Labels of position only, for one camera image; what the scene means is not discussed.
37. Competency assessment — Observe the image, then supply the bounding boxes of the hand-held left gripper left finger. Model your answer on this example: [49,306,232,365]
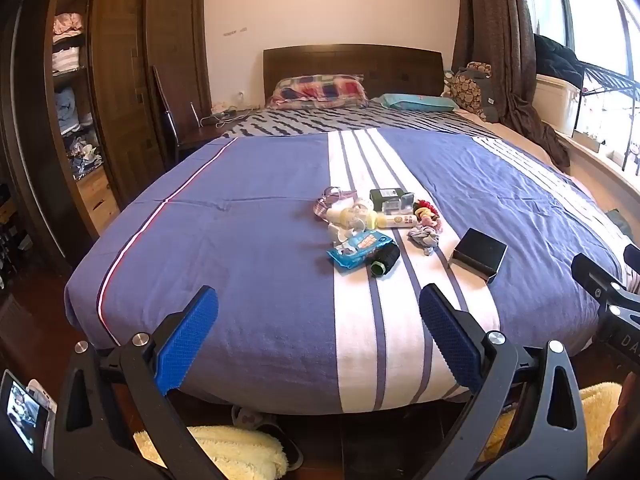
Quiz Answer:
[54,285,226,480]

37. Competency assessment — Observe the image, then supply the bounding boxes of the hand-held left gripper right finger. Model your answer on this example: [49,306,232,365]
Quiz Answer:
[419,284,588,480]

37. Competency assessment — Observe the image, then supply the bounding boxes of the white and yellow lip balm tube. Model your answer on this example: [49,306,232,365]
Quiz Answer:
[375,214,420,230]

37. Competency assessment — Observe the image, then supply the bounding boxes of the yellow lotion bottle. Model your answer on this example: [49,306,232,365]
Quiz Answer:
[325,207,373,230]

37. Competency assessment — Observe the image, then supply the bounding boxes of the person's right hand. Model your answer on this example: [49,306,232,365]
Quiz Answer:
[602,372,640,480]

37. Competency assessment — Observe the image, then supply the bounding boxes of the dark green cloth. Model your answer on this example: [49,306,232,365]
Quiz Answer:
[605,208,633,233]

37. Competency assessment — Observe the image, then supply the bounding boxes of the black box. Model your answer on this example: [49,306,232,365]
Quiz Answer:
[448,227,508,285]

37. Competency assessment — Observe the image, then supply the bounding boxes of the patterned slippers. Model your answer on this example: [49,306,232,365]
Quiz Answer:
[231,405,303,471]

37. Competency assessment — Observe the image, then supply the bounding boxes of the blue striped blanket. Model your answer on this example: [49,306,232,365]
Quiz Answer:
[65,127,626,416]

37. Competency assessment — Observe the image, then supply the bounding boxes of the grey scrunchie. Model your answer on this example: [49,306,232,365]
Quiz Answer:
[407,225,441,256]

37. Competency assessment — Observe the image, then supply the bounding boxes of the blue wet wipes packet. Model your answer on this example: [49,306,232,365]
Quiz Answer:
[327,229,393,273]

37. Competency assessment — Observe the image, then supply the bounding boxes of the colourful hair accessory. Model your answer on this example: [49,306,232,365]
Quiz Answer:
[412,200,443,231]

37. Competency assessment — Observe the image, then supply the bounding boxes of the white plastic piece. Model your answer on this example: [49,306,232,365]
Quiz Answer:
[327,225,368,243]

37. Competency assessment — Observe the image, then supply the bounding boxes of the dark green bottle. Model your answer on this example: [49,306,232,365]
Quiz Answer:
[369,187,416,206]

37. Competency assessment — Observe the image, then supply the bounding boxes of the white storage box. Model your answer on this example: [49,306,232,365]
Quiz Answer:
[534,74,583,136]

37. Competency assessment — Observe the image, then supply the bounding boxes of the black metal rack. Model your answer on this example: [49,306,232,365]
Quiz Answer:
[572,60,640,176]

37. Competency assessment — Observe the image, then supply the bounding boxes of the smartphone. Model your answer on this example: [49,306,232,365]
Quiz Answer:
[0,369,56,461]

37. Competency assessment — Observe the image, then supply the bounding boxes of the purple ribbon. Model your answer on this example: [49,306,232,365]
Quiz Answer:
[314,186,357,218]

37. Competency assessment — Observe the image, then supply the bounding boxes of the dark wooden nightstand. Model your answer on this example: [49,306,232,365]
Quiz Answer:
[175,107,261,161]

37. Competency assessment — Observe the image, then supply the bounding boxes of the patterned clothes pile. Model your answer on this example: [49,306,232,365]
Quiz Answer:
[70,135,103,181]

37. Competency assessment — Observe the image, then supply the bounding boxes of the black jacket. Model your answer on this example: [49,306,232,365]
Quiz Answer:
[532,34,586,91]

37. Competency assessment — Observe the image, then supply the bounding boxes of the patterned brown cushion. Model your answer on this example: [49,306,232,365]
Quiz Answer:
[442,61,501,122]

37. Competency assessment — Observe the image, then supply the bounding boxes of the black chair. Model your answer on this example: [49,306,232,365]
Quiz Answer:
[150,65,201,161]

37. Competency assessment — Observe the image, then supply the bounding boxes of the teal pillow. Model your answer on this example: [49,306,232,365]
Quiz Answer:
[372,92,458,112]

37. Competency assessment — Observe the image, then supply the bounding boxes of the window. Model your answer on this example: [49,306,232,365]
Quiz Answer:
[560,0,640,76]

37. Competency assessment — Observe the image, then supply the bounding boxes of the black and white striped sheet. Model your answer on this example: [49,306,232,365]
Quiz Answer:
[220,107,501,141]

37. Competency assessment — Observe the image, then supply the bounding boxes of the brown curtain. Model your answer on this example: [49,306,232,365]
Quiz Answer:
[452,0,571,171]

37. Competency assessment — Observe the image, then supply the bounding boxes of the light blue folded clothes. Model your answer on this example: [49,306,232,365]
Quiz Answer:
[55,87,91,133]

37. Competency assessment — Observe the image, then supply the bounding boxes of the dark wooden wardrobe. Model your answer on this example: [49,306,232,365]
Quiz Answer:
[0,0,213,271]

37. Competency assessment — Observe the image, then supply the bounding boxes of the plaid pillow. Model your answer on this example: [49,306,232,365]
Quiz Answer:
[271,75,368,110]

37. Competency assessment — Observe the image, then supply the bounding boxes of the dark wooden headboard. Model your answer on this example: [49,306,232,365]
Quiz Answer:
[263,44,445,108]

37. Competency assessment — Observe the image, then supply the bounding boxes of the white folded clothes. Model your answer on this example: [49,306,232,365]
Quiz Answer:
[52,47,81,73]

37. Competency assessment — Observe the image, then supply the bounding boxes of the pink folded clothes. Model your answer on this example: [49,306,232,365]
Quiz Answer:
[52,12,85,36]

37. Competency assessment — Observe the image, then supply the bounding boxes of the white charger cable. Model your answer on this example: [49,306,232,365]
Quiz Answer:
[200,107,246,128]

